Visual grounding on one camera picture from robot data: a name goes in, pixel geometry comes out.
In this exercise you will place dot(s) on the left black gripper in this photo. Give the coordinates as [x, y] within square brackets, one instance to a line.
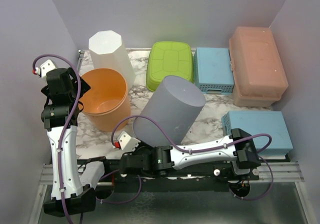
[73, 75]

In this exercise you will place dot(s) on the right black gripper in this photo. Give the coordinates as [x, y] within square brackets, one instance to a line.
[133, 153]

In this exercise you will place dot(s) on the orange capybara bucket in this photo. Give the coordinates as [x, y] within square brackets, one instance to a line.
[107, 102]

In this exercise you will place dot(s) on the white octagonal bin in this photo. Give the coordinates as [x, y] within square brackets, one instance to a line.
[107, 50]

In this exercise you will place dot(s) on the grey round bucket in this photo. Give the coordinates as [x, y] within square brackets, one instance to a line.
[174, 106]

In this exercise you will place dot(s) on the green plastic tray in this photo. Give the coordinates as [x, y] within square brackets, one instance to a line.
[169, 58]

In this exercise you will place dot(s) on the small blue perforated basket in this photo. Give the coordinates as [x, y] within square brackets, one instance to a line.
[212, 70]

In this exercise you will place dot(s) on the large blue perforated basket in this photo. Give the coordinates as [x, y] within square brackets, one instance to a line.
[258, 122]

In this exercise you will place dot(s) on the pink translucent lidded box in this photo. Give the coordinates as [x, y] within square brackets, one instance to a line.
[259, 76]

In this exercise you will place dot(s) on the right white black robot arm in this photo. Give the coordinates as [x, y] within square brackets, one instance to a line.
[238, 150]

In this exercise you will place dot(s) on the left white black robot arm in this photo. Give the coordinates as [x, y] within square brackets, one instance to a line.
[72, 192]

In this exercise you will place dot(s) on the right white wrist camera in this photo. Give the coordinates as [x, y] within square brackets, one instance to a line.
[126, 143]

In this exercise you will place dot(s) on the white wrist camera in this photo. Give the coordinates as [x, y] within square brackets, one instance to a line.
[126, 143]
[44, 68]

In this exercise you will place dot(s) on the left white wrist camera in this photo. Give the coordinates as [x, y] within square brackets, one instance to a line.
[44, 68]

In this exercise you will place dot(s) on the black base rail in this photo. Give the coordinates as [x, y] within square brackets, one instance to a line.
[212, 176]

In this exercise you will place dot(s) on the aluminium extrusion rail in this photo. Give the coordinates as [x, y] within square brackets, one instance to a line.
[282, 172]

